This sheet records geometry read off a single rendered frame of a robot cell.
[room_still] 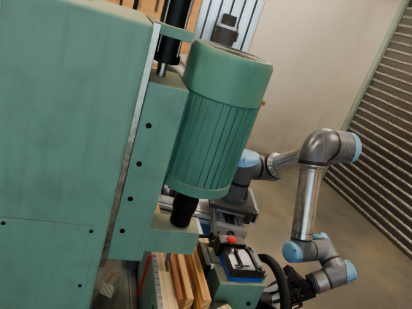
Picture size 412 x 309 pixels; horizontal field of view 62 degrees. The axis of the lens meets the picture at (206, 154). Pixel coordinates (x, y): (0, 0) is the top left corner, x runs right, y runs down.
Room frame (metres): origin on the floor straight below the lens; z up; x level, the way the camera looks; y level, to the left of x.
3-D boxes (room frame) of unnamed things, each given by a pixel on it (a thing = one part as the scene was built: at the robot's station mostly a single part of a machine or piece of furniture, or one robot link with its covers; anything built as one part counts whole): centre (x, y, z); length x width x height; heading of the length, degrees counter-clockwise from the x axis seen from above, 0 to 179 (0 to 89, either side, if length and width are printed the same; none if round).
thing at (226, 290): (0.79, -0.17, 0.91); 0.15 x 0.14 x 0.09; 21
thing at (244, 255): (0.80, -0.18, 0.99); 0.13 x 0.11 x 0.06; 21
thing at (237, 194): (1.46, -0.18, 0.87); 0.15 x 0.15 x 0.10
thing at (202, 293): (0.73, -0.07, 0.94); 0.23 x 0.02 x 0.07; 21
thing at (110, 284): (0.72, 0.14, 0.82); 0.04 x 0.04 x 0.04; 83
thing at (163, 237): (0.73, 0.03, 1.03); 0.14 x 0.07 x 0.09; 111
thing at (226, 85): (0.74, 0.01, 1.35); 0.18 x 0.18 x 0.31
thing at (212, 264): (0.77, -0.11, 0.95); 0.09 x 0.07 x 0.09; 21
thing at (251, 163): (1.46, -0.18, 0.98); 0.13 x 0.12 x 0.14; 122
